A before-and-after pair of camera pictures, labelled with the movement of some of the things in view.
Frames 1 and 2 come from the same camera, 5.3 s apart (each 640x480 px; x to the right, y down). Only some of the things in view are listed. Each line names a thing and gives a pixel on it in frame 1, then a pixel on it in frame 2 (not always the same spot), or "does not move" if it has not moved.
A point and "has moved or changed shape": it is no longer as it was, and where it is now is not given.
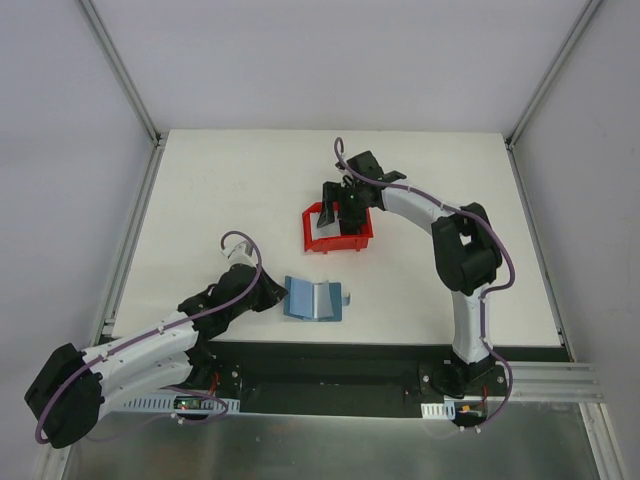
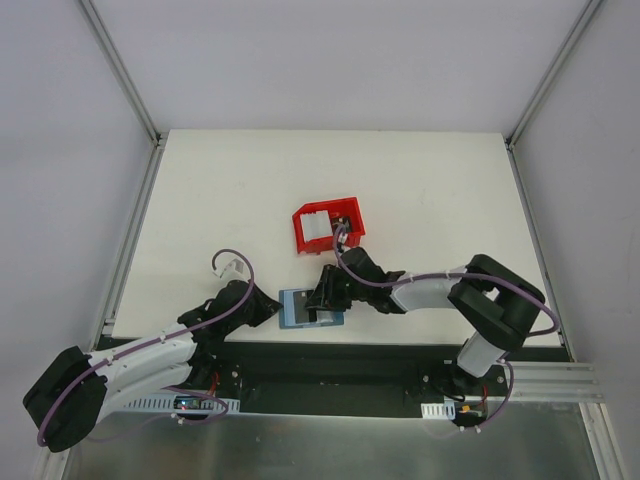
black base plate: x=345 y=378 does not move
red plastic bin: x=344 y=242 has moved or changed shape
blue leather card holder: x=318 y=302 has moved or changed shape
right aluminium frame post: x=551 y=73 does not move
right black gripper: x=342 y=204 → x=329 y=288
